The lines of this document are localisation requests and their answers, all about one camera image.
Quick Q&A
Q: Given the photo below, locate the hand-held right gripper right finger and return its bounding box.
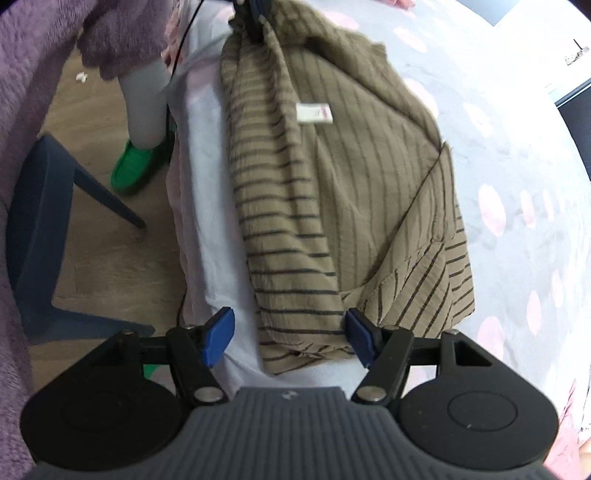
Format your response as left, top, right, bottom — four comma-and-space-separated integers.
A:
345, 307, 496, 407

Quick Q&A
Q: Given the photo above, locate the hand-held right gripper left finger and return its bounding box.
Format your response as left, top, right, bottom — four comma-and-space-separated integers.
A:
92, 306, 236, 407

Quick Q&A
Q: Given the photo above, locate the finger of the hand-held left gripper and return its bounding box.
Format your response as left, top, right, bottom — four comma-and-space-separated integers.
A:
232, 0, 274, 44

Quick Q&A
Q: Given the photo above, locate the olive striped shirt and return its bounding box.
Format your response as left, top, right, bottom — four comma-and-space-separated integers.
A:
219, 0, 476, 376

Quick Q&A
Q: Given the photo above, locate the person's grey-trousered leg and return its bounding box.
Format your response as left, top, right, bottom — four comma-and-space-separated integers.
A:
119, 60, 169, 149

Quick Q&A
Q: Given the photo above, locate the green shoe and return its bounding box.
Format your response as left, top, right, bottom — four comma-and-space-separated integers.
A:
110, 138, 174, 195

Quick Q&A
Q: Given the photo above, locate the blue plastic chair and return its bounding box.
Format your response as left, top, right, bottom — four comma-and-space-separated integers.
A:
7, 134, 155, 344

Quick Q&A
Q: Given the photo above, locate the pink cloth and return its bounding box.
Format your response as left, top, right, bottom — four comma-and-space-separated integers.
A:
556, 378, 591, 480

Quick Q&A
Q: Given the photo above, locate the grey pink-dotted bed duvet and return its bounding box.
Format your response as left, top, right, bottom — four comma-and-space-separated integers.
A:
166, 0, 591, 439

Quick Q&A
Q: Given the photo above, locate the black wardrobe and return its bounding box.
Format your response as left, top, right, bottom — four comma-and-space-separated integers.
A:
554, 78, 591, 181

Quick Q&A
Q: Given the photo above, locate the black cable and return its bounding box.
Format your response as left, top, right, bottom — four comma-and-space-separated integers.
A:
164, 0, 206, 139

